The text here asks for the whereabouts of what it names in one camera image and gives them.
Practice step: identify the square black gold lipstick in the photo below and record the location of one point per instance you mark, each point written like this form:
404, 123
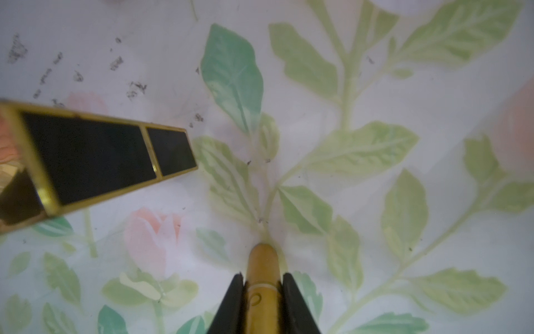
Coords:
56, 161

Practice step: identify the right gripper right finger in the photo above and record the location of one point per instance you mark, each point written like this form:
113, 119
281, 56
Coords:
296, 316

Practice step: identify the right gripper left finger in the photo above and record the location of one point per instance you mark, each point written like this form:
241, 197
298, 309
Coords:
229, 316

